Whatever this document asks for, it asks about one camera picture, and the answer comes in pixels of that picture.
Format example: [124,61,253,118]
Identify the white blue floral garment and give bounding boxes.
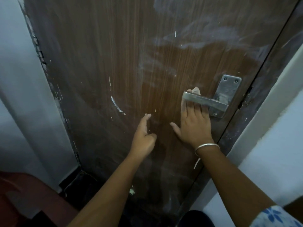
[250,205,303,227]

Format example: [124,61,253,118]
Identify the person's right forearm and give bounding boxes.
[196,145,277,227]

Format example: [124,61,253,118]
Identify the silver bangle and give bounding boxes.
[194,143,221,157]

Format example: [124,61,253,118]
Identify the person's right hand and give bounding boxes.
[169,87,215,150]

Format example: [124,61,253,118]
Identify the dark red plastic chair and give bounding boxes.
[0,171,80,227]

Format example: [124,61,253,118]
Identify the person's left forearm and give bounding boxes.
[67,151,140,227]

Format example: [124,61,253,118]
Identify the person's left hand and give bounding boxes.
[129,113,157,159]

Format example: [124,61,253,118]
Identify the small white cloth wad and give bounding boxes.
[186,86,202,95]

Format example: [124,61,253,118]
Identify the silver metal door handle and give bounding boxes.
[181,74,242,119]

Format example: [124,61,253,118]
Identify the brown wooden door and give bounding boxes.
[16,0,301,211]

